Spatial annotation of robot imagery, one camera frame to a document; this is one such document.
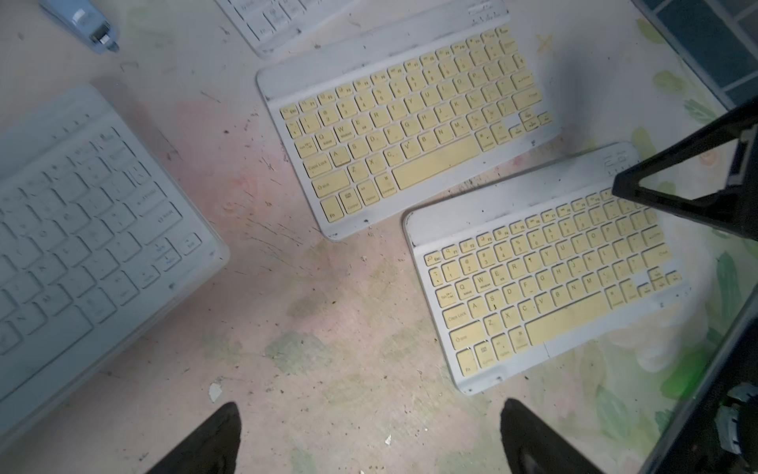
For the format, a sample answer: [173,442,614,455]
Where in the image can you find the white keyboard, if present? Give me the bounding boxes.
[1,85,230,448]
[215,0,355,58]

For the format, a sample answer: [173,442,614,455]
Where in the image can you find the blue correction tape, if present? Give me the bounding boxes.
[38,0,120,53]

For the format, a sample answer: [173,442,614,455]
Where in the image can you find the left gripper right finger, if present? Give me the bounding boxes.
[501,398,601,473]

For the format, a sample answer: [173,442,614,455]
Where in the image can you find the yellow keyboard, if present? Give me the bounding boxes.
[403,142,690,395]
[257,1,560,241]

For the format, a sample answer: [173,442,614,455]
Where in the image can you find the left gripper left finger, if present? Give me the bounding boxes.
[148,402,242,474]

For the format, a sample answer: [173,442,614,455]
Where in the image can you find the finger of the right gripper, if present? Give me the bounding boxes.
[612,99,757,240]

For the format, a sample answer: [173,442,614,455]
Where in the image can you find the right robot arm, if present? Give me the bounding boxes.
[612,100,757,473]

